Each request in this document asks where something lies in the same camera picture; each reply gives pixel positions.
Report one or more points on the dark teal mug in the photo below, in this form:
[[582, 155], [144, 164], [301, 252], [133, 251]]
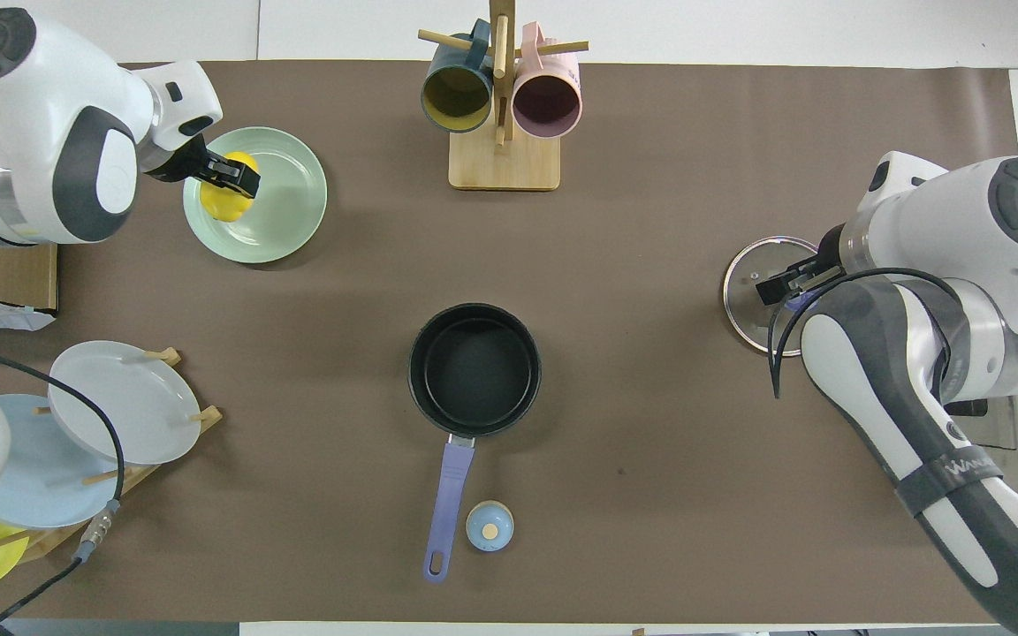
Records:
[[456, 97]]

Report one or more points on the glass lid with blue knob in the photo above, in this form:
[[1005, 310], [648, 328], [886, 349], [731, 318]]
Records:
[[752, 309]]

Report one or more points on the wooden mug tree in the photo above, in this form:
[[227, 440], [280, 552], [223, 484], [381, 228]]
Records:
[[505, 163]]

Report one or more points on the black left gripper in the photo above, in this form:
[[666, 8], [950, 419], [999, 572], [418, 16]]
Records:
[[182, 161]]

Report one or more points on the light grey plate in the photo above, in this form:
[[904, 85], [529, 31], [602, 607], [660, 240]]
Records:
[[125, 402]]

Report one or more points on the pale green plate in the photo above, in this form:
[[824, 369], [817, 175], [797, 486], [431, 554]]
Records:
[[284, 203]]

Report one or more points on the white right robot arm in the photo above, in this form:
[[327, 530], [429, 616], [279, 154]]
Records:
[[986, 265]]

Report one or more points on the light blue plate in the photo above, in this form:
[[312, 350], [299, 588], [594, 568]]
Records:
[[32, 477]]

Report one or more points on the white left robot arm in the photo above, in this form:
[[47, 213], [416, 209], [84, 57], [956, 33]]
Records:
[[32, 106]]

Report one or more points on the brown table mat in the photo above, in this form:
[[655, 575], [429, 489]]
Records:
[[650, 221]]

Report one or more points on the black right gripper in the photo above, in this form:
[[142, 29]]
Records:
[[831, 252]]

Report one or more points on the small blue round timer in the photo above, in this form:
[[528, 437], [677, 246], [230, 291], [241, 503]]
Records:
[[490, 527]]

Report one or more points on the wooden plate rack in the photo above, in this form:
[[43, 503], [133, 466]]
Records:
[[208, 413]]

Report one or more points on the pink ribbed mug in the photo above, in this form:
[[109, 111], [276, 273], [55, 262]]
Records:
[[546, 106]]

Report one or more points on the dark blue saucepan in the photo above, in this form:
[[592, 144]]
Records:
[[474, 371]]

